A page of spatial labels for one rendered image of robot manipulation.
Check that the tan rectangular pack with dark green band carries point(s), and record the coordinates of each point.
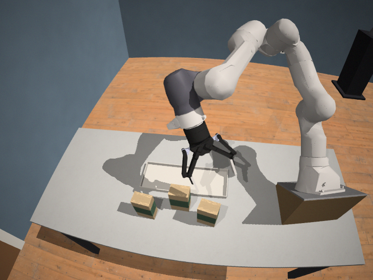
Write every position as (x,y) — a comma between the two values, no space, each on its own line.
(207,212)
(144,205)
(180,197)

